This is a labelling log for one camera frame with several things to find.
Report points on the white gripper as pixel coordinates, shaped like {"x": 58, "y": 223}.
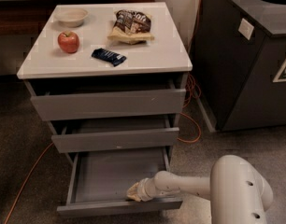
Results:
{"x": 144, "y": 188}

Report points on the grey bottom drawer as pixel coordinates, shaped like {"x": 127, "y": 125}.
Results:
{"x": 99, "y": 182}

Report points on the grey drawer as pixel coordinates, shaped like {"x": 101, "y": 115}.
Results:
{"x": 82, "y": 135}
{"x": 99, "y": 182}
{"x": 159, "y": 99}

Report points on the brown chip bag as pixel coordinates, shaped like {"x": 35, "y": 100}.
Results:
{"x": 131, "y": 27}

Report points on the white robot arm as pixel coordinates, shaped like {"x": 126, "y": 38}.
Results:
{"x": 237, "y": 192}

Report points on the grey middle drawer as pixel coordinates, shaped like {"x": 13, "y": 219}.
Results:
{"x": 82, "y": 135}

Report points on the grey top drawer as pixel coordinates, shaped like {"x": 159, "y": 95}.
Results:
{"x": 159, "y": 99}

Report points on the grey drawer cabinet white top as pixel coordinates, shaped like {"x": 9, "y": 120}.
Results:
{"x": 48, "y": 68}

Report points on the dark blue snack bar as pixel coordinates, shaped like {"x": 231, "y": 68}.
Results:
{"x": 108, "y": 56}

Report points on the red apple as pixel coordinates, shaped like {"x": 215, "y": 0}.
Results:
{"x": 68, "y": 41}

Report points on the black trash bin cabinet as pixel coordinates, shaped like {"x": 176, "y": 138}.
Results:
{"x": 236, "y": 74}

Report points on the white paper bowl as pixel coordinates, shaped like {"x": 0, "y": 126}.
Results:
{"x": 71, "y": 17}

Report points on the white label on bin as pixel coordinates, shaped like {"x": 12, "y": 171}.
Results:
{"x": 246, "y": 29}

